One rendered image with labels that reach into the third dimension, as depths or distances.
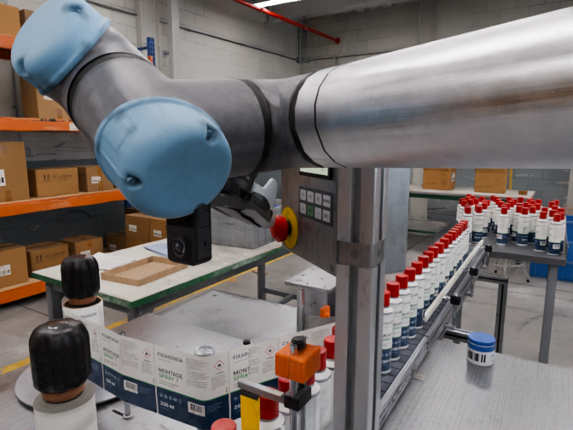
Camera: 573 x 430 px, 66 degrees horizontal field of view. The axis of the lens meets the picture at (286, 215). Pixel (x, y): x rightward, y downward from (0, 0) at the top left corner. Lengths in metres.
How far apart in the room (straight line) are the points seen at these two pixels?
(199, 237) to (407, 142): 0.27
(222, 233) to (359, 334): 2.23
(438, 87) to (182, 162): 0.15
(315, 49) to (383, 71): 9.01
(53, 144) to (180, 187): 5.21
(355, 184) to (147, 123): 0.28
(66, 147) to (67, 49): 5.21
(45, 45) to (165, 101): 0.11
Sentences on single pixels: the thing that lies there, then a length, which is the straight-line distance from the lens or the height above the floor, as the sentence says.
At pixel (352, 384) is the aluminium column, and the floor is 1.16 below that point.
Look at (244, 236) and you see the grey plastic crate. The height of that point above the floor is 0.87.
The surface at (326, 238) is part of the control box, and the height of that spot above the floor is 1.33.
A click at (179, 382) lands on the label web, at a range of 0.91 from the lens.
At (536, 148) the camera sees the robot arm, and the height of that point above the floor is 1.45.
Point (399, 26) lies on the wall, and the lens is 8.67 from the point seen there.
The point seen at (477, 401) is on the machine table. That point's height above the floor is 0.83.
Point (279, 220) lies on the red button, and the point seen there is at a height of 1.34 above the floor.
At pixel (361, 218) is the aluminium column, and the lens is 0.49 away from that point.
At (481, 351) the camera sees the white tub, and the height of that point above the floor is 0.87.
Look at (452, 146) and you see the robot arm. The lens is 0.25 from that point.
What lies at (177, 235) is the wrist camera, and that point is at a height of 1.35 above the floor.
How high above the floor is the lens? 1.45
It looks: 10 degrees down
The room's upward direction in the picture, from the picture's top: straight up
